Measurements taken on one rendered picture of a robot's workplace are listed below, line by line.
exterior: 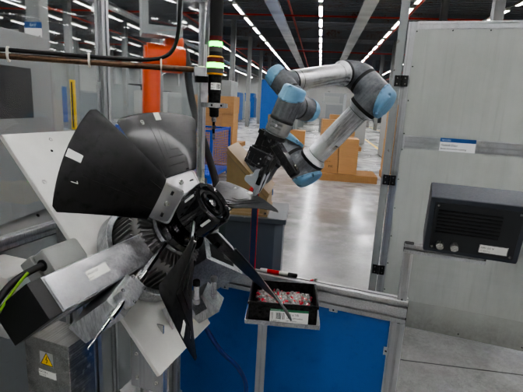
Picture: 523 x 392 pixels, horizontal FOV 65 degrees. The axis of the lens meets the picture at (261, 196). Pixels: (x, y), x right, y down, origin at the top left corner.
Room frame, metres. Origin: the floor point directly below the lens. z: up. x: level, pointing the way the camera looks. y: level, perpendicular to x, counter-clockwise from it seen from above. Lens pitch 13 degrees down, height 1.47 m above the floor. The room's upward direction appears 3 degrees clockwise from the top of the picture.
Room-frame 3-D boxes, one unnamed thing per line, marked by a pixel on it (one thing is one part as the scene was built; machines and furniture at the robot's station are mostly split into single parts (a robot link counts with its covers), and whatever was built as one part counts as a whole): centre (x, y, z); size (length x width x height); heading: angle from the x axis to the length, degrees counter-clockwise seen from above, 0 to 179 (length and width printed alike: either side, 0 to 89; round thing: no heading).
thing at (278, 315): (1.22, -0.09, 0.85); 0.22 x 0.17 x 0.07; 87
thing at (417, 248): (1.23, -0.58, 1.04); 0.24 x 0.03 x 0.03; 71
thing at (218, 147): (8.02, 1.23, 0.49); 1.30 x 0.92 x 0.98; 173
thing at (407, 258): (1.26, -0.48, 0.96); 0.03 x 0.03 x 0.20; 71
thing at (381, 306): (1.40, -0.08, 0.82); 0.90 x 0.04 x 0.08; 71
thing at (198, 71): (1.09, 0.14, 1.50); 0.09 x 0.07 x 0.10; 106
